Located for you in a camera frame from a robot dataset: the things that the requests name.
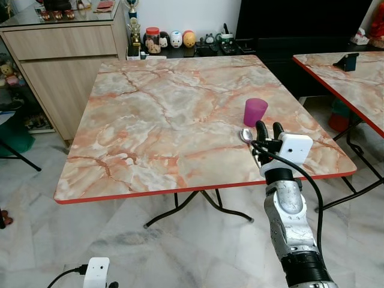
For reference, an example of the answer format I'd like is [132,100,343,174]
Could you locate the silver metal spoon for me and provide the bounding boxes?
[239,128,255,145]

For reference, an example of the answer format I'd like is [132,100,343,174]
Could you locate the purple plastic cup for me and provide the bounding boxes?
[244,98,269,127]

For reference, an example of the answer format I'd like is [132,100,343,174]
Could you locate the red bucket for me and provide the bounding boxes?
[328,113,352,133]

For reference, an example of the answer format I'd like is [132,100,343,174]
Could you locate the green bucket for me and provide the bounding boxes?
[331,99,352,118]

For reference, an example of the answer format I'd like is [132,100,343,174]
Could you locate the large marble folding table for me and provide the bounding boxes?
[54,54,358,230]

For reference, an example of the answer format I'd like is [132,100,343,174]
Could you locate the marble table with black stand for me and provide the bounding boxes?
[292,52,384,211]

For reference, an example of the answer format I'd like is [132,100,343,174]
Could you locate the black desktop gadget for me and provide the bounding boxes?
[216,24,238,55]

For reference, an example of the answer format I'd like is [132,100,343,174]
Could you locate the black television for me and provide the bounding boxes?
[235,0,374,53]

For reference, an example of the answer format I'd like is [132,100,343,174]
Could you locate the small white figure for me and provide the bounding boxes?
[351,29,370,46]

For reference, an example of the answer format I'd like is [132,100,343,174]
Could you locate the white round figurine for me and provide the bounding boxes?
[170,31,183,49]

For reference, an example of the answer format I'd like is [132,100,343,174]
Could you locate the clear jar with red lid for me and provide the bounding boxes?
[145,27,161,55]

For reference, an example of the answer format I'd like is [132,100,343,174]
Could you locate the red decoration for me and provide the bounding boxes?
[369,2,384,49]

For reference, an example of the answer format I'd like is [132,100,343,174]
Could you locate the gold trophy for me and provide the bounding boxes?
[125,0,143,58]

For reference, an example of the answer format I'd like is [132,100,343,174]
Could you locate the wooden cabinet with glass top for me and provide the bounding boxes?
[0,5,130,142]

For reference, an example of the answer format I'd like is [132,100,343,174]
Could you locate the dark green bag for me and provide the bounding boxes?
[0,114,35,154]

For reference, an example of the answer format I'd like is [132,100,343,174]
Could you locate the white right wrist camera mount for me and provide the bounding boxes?
[261,133,314,179]

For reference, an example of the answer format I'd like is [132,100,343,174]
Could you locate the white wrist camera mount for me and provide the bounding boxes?
[261,133,314,179]
[83,257,111,288]

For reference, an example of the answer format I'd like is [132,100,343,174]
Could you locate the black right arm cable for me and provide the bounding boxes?
[250,139,325,253]

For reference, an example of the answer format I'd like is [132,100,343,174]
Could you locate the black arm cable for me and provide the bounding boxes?
[250,139,325,253]
[47,266,88,288]

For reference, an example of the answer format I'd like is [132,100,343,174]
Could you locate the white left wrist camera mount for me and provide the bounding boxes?
[83,257,111,288]

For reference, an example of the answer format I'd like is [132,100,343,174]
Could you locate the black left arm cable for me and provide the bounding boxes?
[47,266,88,288]

